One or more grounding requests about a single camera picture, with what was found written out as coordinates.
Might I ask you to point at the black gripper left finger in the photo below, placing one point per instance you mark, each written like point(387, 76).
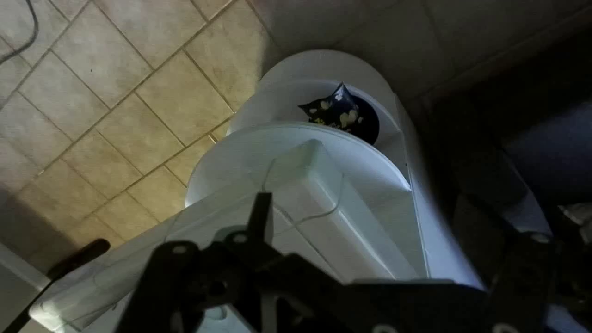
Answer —
point(268, 291)

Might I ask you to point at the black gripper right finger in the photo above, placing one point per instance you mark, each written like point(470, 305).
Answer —
point(520, 300)

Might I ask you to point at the black bowl with snacks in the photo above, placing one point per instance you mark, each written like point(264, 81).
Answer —
point(344, 111)

